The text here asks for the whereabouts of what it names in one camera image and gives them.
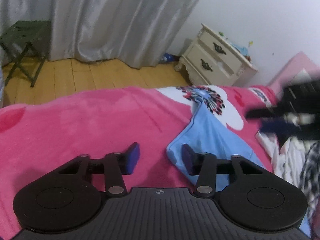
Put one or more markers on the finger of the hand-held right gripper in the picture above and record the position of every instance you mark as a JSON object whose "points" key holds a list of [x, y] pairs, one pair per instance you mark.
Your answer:
{"points": [[277, 128], [265, 113]]}

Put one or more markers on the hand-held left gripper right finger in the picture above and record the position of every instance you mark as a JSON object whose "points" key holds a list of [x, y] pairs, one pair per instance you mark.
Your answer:
{"points": [[188, 158]]}

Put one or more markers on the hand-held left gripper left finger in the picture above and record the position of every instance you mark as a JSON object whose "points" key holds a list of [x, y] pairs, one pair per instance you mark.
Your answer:
{"points": [[133, 158]]}

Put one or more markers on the light blue shirt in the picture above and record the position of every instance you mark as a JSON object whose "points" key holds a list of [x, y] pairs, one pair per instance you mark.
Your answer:
{"points": [[212, 135]]}

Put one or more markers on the white garment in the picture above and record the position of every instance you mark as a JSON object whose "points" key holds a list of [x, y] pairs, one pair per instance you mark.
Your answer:
{"points": [[287, 160]]}

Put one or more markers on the pink white bed headboard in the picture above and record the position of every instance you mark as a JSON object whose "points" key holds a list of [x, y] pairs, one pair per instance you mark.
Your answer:
{"points": [[295, 67]]}

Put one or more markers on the black white plaid shirt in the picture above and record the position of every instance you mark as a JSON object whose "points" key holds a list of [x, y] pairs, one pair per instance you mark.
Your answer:
{"points": [[311, 175]]}

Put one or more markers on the small light blue item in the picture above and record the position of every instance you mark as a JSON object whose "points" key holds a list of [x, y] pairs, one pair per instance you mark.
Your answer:
{"points": [[241, 48]]}

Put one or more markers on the pink floral blanket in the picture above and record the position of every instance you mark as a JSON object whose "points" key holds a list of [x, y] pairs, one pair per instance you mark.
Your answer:
{"points": [[75, 120]]}

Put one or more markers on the cream bedside cabinet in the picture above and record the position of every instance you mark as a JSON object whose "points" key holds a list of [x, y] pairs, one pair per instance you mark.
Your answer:
{"points": [[212, 57]]}

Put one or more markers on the small blue object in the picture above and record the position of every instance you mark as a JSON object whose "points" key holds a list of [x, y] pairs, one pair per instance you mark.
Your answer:
{"points": [[168, 58]]}

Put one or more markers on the grey curtain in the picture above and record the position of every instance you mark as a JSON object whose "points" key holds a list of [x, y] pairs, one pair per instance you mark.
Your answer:
{"points": [[112, 22]]}

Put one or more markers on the green folding stool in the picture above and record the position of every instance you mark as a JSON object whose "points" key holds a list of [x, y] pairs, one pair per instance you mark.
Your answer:
{"points": [[25, 32]]}

